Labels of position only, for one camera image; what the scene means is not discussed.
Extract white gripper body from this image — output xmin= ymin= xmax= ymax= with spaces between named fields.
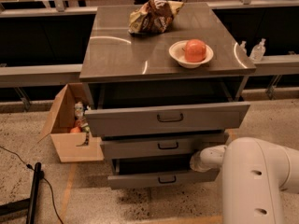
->
xmin=190 ymin=151 xmax=206 ymax=172

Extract grey bottom drawer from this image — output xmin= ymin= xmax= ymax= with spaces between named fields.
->
xmin=107 ymin=154 xmax=219 ymax=189

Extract grey drawer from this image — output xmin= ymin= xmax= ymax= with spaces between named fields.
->
xmin=86 ymin=102 xmax=250 ymax=137
xmin=100 ymin=131 xmax=228 ymax=160
xmin=107 ymin=154 xmax=219 ymax=189

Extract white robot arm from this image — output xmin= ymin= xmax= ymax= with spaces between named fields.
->
xmin=190 ymin=137 xmax=299 ymax=224

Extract grey middle drawer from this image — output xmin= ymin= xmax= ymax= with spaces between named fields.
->
xmin=100 ymin=131 xmax=228 ymax=160

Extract grey top drawer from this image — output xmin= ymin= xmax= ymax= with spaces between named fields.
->
xmin=86 ymin=102 xmax=250 ymax=137

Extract grey drawer cabinet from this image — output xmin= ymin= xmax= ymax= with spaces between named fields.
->
xmin=79 ymin=3 xmax=256 ymax=108

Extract red apple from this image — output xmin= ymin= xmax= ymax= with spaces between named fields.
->
xmin=184 ymin=39 xmax=206 ymax=63

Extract white bowl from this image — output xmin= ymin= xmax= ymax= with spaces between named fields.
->
xmin=169 ymin=40 xmax=214 ymax=69

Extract clear sanitizer bottle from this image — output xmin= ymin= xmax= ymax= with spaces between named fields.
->
xmin=249 ymin=38 xmax=265 ymax=62

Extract orange fruit in box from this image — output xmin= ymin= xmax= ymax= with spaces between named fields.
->
xmin=70 ymin=127 xmax=81 ymax=133

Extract small bottle in box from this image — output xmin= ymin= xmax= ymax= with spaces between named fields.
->
xmin=74 ymin=102 xmax=84 ymax=119

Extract cardboard box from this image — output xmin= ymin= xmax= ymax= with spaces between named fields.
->
xmin=38 ymin=83 xmax=104 ymax=162

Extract brown chip bag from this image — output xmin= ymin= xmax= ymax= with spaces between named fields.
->
xmin=129 ymin=0 xmax=184 ymax=34

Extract black stand leg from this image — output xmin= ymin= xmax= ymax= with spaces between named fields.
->
xmin=0 ymin=162 xmax=43 ymax=224

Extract black cable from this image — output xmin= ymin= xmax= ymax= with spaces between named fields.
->
xmin=0 ymin=145 xmax=64 ymax=224

